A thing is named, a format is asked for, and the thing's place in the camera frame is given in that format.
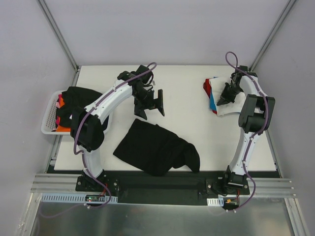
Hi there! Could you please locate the white t shirt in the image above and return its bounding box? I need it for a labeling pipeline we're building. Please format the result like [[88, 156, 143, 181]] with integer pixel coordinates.
[[217, 77, 246, 116]]

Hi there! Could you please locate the red t shirt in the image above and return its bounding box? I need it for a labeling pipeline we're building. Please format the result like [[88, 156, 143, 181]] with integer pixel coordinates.
[[203, 79, 217, 114]]

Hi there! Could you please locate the black t shirt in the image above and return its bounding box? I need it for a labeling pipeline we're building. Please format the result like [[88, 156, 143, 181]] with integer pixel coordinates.
[[57, 87, 102, 128], [113, 119, 200, 177]]

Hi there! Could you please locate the white plastic laundry basket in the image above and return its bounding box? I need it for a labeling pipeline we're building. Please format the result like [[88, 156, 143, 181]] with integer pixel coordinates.
[[40, 90, 113, 136]]

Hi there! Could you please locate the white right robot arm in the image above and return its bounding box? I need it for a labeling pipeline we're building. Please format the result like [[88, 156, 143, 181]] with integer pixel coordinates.
[[217, 66, 275, 196]]

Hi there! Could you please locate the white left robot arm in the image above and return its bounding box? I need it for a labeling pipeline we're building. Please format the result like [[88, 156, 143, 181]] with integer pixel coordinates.
[[75, 66, 229, 191]]

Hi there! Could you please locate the black t shirt in basket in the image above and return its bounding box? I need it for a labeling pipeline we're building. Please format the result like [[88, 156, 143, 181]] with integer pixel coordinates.
[[57, 87, 102, 128]]

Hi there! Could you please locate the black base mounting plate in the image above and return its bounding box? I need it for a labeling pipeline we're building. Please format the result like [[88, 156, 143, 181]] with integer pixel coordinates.
[[75, 171, 250, 206]]

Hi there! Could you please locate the orange t shirt in basket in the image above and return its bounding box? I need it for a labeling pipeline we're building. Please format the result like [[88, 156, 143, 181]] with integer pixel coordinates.
[[55, 94, 70, 132]]

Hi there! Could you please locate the pink t shirt in basket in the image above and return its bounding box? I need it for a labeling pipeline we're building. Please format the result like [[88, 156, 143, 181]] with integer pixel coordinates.
[[55, 94, 62, 126]]

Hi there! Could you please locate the right white cable duct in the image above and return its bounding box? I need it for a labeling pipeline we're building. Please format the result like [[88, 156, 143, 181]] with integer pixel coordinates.
[[207, 198, 224, 207]]

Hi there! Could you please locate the white cable duct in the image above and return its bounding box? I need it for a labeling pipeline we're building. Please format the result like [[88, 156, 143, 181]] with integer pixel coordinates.
[[207, 198, 224, 207], [41, 193, 118, 204]]

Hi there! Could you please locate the right aluminium frame post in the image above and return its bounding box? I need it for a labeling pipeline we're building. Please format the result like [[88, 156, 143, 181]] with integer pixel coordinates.
[[249, 0, 298, 71]]

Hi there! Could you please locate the aluminium frame post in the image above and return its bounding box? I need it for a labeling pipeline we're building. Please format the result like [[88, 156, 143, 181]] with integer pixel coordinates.
[[36, 0, 80, 71], [249, 0, 298, 71]]

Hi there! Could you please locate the aluminium front rail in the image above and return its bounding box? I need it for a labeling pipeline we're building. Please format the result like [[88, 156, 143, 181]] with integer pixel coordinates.
[[31, 174, 298, 198]]

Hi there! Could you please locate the left white cable duct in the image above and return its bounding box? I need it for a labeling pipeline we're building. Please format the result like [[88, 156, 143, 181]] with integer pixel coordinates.
[[41, 193, 118, 204]]

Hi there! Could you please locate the left aluminium frame post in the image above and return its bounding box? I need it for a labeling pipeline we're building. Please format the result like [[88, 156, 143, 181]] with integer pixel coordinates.
[[36, 0, 80, 71]]

